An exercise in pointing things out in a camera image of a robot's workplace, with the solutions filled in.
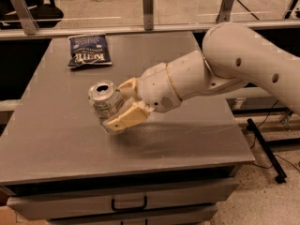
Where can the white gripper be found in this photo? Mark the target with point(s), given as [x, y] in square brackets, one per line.
[157, 86]

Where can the silver 7up soda can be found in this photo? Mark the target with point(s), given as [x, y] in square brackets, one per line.
[105, 99]

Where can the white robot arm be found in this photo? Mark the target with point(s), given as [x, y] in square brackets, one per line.
[232, 55]

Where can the blue kettle chips bag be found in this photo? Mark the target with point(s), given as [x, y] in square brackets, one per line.
[89, 50]

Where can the black office chair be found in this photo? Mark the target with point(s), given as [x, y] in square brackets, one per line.
[45, 12]

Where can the grey lower drawer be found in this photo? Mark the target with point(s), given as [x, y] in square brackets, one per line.
[167, 216]

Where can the grey drawer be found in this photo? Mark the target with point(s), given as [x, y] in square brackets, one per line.
[167, 216]
[98, 201]

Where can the grey upper drawer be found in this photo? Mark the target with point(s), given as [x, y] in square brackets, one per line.
[98, 201]

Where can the black metal floor leg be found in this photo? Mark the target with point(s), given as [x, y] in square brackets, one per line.
[281, 175]

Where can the black drawer handle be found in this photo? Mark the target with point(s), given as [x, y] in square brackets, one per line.
[129, 206]

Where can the middle metal bracket post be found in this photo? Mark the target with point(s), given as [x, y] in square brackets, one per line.
[148, 14]

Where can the metal bracket post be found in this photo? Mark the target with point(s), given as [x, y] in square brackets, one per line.
[29, 26]
[225, 11]
[148, 14]

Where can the grey horizontal rail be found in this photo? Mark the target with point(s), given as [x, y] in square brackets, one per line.
[41, 33]

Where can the left metal bracket post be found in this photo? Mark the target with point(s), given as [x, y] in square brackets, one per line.
[29, 26]

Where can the right metal bracket post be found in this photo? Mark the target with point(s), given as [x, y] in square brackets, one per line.
[225, 11]

